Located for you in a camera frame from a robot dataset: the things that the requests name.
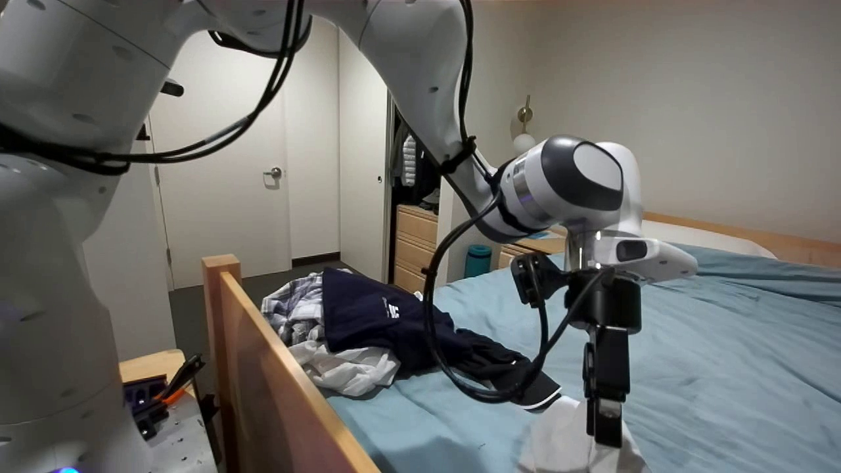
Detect wooden bed frame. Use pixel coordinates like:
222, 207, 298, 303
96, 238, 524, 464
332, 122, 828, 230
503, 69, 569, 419
201, 207, 841, 473

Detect black cable plug block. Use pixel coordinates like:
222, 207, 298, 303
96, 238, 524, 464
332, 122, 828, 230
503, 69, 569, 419
508, 249, 572, 307

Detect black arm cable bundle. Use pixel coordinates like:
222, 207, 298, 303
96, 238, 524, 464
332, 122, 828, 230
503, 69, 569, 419
0, 0, 311, 177

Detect hanging grey garment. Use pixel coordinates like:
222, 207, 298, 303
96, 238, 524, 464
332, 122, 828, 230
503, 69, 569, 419
395, 130, 443, 203

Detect white pillow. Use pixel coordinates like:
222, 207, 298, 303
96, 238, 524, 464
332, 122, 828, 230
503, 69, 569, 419
643, 219, 779, 264

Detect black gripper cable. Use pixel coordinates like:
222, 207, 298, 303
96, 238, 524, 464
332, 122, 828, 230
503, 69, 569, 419
418, 198, 618, 407

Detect round wall lamp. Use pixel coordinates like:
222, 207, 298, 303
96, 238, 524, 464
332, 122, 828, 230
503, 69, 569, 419
511, 92, 540, 159

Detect navy blue garment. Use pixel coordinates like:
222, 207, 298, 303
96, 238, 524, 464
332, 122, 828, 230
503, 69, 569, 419
318, 265, 566, 416

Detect black orange hand tools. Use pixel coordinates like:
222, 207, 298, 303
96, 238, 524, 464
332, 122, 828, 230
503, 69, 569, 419
125, 353, 210, 443

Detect small wooden stool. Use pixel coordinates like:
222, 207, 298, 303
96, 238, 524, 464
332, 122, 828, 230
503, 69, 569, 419
116, 347, 192, 389

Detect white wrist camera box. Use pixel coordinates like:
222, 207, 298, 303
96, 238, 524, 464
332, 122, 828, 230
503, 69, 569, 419
602, 231, 703, 288

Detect wooden drawer dresser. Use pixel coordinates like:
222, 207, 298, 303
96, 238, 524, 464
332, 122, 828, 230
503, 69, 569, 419
392, 203, 443, 297

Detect white t-shirt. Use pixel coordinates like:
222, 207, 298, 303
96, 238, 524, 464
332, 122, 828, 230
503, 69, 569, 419
288, 334, 402, 402

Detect teal waste bin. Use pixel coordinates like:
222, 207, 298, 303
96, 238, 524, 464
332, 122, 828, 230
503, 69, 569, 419
460, 243, 497, 281

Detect white room door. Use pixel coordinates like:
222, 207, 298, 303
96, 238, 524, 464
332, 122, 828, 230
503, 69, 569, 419
150, 30, 298, 291

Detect white closet door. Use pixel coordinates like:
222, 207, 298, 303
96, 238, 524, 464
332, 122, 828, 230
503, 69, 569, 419
335, 23, 395, 285

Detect light blue bed sheet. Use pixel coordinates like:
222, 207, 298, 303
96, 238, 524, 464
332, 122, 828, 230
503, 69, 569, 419
326, 243, 841, 473

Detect grey plaid shirt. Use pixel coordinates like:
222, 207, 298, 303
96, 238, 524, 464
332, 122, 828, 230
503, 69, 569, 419
261, 270, 328, 347

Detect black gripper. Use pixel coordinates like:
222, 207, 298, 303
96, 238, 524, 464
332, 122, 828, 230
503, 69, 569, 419
566, 269, 644, 449

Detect white clothing piece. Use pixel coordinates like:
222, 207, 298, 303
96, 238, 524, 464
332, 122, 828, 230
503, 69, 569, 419
516, 393, 653, 473

